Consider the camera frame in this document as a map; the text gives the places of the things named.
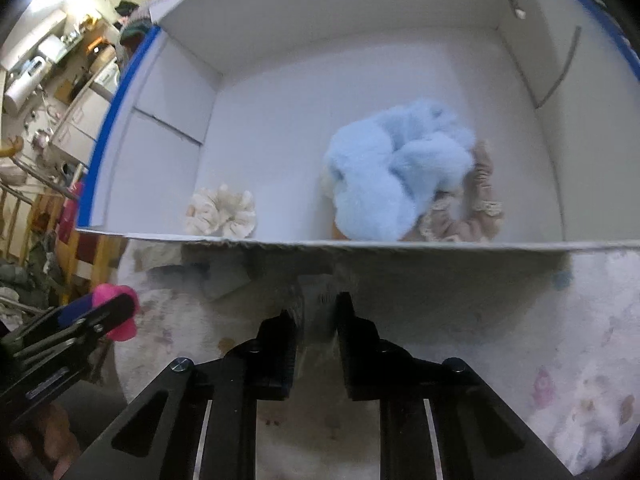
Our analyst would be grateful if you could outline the pink round sponge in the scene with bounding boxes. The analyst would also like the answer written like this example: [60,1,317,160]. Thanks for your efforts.
[92,283,140,342]

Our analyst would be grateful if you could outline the cream white scrunchie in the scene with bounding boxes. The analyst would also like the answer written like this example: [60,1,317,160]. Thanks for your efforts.
[184,184,257,240]

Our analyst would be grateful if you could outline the beige lace scrunchie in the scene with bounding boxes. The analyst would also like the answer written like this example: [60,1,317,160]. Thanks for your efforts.
[416,141,504,243]

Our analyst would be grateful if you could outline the light blue fluffy scrunchie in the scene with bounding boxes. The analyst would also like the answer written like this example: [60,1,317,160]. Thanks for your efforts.
[321,99,477,242]

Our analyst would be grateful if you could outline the person's left hand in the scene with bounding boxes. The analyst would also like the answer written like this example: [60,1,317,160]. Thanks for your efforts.
[6,402,81,480]

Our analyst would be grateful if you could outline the yellow wooden chair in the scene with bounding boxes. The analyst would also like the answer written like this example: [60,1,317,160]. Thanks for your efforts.
[1,185,126,310]

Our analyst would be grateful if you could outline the floral white bed quilt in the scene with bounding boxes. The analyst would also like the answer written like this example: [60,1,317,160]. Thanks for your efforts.
[115,240,639,479]

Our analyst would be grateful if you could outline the white kitchen cabinet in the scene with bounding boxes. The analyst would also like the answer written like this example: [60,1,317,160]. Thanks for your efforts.
[50,58,119,167]

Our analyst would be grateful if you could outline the white water heater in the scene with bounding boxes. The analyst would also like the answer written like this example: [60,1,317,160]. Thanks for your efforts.
[3,56,48,116]

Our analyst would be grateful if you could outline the blue and white cardboard box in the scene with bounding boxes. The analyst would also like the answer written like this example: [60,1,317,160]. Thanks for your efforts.
[77,0,639,248]

